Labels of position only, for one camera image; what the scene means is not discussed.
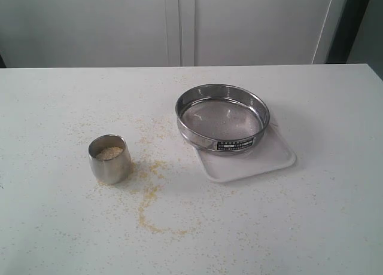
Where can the round stainless steel sieve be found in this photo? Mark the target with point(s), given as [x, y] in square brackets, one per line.
[221, 118]

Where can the stainless steel cup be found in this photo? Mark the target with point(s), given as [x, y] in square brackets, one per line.
[111, 171]

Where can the yellow grain pile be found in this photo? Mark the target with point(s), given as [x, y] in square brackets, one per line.
[109, 153]

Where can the white plastic tray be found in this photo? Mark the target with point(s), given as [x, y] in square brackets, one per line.
[272, 153]

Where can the white cabinet doors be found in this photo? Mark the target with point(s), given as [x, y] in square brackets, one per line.
[128, 33]

